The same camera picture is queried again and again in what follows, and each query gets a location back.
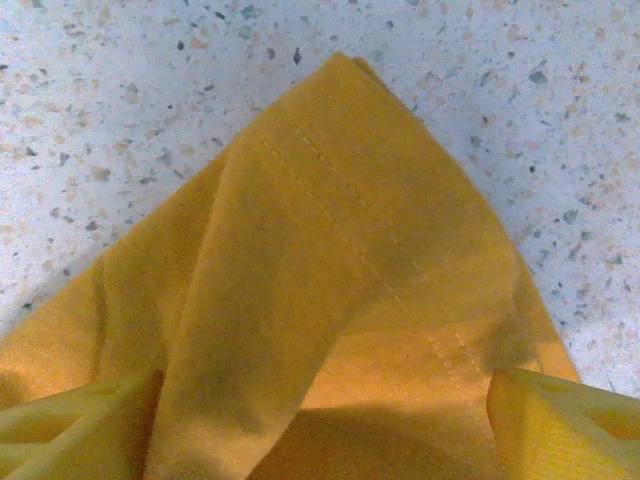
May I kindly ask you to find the yellow printed t-shirt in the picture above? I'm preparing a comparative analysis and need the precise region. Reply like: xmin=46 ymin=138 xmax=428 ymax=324
xmin=0 ymin=51 xmax=584 ymax=480

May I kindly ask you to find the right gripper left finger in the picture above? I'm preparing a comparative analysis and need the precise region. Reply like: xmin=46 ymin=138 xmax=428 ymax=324
xmin=0 ymin=368 xmax=167 ymax=480

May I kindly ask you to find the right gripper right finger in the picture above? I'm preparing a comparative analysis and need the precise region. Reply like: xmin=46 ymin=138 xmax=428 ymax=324
xmin=486 ymin=368 xmax=640 ymax=480

